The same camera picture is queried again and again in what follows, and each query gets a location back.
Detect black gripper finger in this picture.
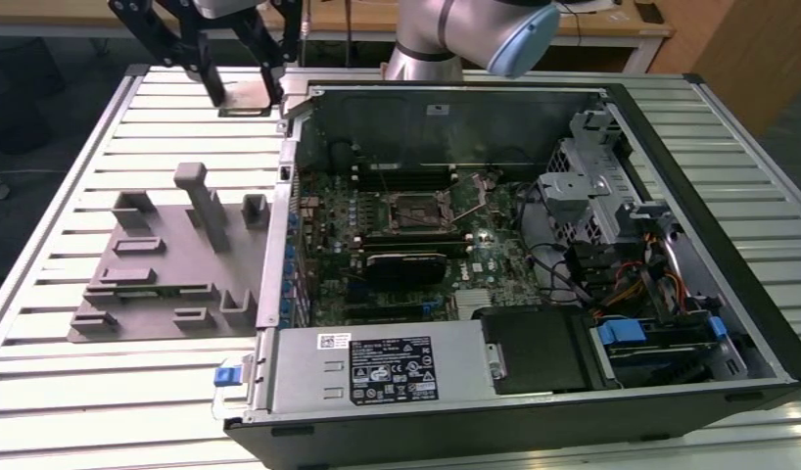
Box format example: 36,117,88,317
108,0,229,110
234,0,305,107

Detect silver CPU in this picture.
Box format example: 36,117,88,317
217,79,277,118

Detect CPU socket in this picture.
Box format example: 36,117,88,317
387,191,459,232

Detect black RAM slot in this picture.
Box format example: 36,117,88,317
350,164,457,172
353,177,457,186
358,233,471,241
359,244,471,252
358,238,471,247
361,249,471,257
351,170,457,179

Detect grey parts rack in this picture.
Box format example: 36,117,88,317
66,161,275,344

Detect black graphics card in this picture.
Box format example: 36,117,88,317
362,251,451,286

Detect wooden desk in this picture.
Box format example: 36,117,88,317
0,0,677,74

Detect metal drive cage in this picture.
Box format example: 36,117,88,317
536,110,644,246

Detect green motherboard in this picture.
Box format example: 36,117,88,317
294,165,590,329

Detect silver chipset heatsink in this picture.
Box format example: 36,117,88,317
453,288,494,313

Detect silver power supply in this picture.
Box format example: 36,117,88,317
246,325,506,425

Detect wooden cabinet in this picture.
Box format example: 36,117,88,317
648,0,801,138

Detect black plastic shroud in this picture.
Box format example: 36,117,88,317
470,305,628,398

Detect hard disk in blue carrier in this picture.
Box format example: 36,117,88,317
594,315,728,388

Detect black PC case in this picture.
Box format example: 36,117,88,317
221,71,801,470

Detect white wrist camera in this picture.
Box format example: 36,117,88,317
191,0,263,21

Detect black internal cable bundle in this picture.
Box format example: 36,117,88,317
514,180,617,303

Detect orange yellow power wires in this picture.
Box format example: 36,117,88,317
585,234,702,319

